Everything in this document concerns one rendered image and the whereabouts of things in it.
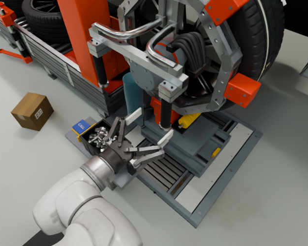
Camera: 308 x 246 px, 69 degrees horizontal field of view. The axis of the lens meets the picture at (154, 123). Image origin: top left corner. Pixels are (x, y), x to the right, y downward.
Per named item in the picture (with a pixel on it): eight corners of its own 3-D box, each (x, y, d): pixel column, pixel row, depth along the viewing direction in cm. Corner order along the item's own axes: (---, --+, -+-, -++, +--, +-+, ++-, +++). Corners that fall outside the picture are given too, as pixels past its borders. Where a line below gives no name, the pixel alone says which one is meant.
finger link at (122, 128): (122, 153, 68) (118, 153, 68) (125, 124, 75) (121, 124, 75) (121, 146, 65) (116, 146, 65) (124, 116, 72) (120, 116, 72)
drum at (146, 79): (187, 71, 96) (192, 42, 85) (155, 99, 86) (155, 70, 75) (162, 58, 101) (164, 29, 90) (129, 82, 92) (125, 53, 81)
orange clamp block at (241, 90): (232, 86, 85) (254, 97, 82) (222, 97, 82) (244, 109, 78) (238, 71, 80) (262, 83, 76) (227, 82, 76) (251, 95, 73)
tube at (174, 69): (212, 48, 73) (220, 16, 64) (176, 78, 64) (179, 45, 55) (170, 29, 80) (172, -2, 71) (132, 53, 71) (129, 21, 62)
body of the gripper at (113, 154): (99, 162, 68) (121, 143, 72) (118, 180, 64) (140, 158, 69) (94, 150, 62) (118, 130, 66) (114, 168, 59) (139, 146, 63)
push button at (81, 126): (92, 128, 118) (91, 125, 116) (80, 136, 114) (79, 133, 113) (83, 121, 120) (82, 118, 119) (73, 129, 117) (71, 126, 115)
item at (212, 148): (228, 142, 156) (232, 134, 149) (199, 178, 140) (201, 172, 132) (172, 107, 177) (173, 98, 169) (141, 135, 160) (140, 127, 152)
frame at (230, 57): (217, 125, 103) (262, 4, 60) (209, 134, 100) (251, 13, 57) (133, 74, 125) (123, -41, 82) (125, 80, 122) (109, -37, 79)
